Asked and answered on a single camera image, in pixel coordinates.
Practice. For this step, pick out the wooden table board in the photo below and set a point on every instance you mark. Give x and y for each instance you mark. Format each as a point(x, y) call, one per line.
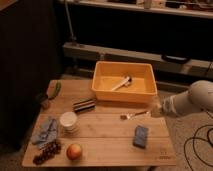
point(106, 140)

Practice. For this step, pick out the dark grape bunch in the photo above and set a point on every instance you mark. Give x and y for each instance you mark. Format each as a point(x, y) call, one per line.
point(48, 152)

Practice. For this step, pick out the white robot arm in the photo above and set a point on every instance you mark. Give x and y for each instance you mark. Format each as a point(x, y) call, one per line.
point(196, 99)

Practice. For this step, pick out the metal vertical pole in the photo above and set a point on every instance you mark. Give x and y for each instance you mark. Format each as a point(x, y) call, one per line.
point(72, 36)

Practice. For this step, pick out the black clamp on rail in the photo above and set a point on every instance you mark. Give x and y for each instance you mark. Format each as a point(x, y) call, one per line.
point(173, 59)

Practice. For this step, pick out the blue crumpled cloth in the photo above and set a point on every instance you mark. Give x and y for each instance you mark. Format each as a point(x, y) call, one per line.
point(47, 133)

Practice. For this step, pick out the blue sponge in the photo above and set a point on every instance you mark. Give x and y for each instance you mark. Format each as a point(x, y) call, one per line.
point(140, 137)

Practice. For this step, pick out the white brush in bin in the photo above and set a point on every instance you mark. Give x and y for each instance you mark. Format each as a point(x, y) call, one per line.
point(125, 82)

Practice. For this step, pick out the red yellow apple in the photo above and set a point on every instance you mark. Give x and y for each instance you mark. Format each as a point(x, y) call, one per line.
point(74, 151)

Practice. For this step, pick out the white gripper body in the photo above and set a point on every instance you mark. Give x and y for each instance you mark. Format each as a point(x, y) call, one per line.
point(156, 108)

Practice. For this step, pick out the upper shelf board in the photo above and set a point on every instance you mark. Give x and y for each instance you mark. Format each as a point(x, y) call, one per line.
point(169, 11)

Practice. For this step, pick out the small dark round object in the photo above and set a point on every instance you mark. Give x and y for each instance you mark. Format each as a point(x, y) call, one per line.
point(43, 101)

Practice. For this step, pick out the white metal cup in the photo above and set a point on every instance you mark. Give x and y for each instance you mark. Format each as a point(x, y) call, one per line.
point(68, 121)

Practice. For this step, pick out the yellow plastic bin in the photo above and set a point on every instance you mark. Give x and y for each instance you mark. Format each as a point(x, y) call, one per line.
point(107, 74)

